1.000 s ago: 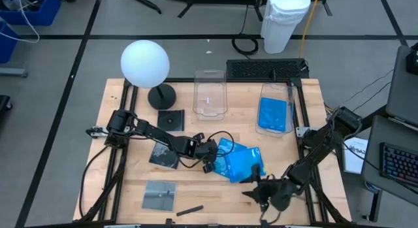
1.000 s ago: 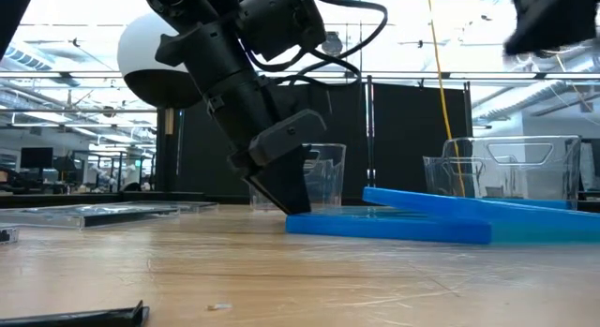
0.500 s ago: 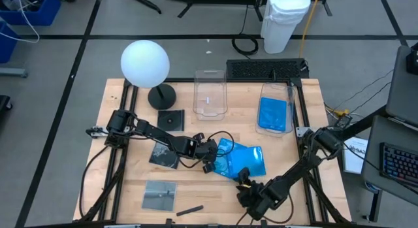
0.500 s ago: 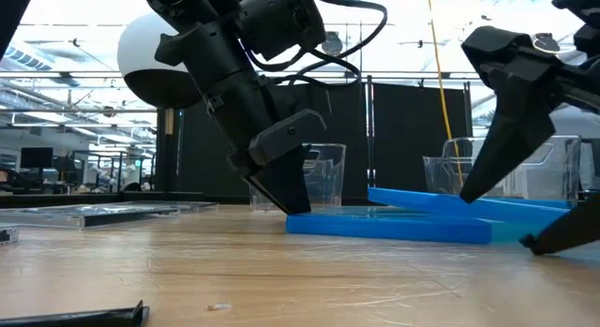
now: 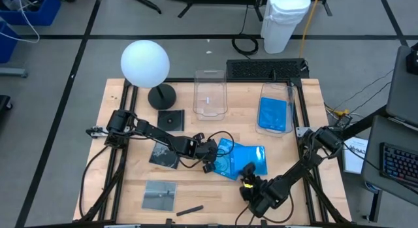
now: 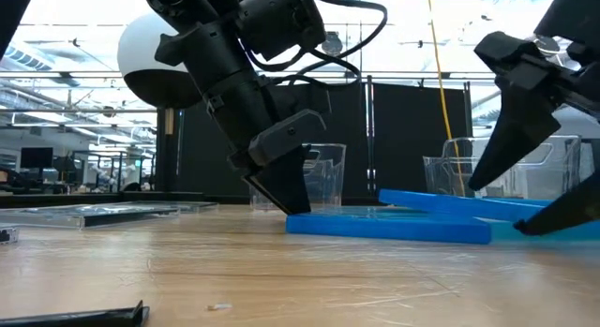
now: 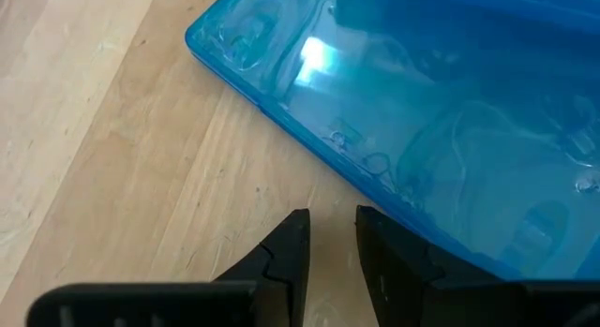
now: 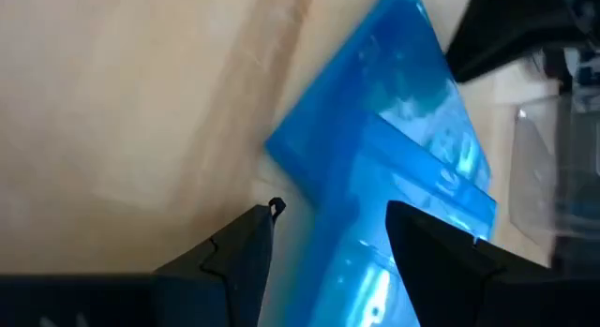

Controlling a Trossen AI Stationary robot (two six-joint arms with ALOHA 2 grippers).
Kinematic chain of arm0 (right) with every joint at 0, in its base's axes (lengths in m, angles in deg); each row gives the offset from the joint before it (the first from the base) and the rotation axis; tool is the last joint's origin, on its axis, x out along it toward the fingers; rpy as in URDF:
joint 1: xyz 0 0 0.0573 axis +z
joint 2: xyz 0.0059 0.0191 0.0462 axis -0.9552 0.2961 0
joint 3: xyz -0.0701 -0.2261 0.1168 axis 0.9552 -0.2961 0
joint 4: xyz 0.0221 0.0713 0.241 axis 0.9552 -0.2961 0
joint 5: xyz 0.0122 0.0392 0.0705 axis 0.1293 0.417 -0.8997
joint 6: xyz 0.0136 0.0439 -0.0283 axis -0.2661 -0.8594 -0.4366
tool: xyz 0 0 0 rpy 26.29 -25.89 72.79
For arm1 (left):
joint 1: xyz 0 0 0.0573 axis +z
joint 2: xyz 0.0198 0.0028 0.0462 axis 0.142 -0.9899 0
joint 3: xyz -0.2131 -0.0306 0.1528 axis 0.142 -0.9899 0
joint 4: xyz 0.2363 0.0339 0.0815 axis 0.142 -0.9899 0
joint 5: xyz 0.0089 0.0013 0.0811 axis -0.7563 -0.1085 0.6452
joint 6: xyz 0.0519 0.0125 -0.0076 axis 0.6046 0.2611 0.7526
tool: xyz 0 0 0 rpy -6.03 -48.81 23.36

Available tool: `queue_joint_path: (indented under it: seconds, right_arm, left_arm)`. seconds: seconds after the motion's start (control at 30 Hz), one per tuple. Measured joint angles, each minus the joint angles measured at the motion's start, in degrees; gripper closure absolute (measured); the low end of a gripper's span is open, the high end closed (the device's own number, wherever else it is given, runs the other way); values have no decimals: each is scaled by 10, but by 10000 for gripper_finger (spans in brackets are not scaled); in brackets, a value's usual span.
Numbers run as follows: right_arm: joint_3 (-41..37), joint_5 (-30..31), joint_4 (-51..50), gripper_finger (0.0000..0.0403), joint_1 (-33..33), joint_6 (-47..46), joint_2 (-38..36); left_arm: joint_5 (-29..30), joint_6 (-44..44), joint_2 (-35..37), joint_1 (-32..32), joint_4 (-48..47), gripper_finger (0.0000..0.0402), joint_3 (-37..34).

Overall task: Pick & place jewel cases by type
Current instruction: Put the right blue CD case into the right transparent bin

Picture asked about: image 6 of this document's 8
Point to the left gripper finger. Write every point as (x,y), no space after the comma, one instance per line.
(286,177)

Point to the clear jewel case black tray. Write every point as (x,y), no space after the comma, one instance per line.
(7,235)
(94,217)
(197,206)

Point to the black computer monitor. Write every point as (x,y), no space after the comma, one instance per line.
(36,157)

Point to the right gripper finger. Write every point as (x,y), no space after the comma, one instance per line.
(520,130)
(572,210)

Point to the clear plastic bin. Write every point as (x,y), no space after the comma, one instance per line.
(328,177)
(445,177)

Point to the white globe table lamp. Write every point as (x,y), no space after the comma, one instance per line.
(136,50)

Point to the black plastic strip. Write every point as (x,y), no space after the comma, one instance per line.
(94,317)

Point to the small clear plastic scrap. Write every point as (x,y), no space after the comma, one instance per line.
(219,307)

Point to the black partition screen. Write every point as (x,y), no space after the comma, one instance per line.
(408,130)

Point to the black aluminium table frame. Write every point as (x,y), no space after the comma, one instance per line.
(47,200)

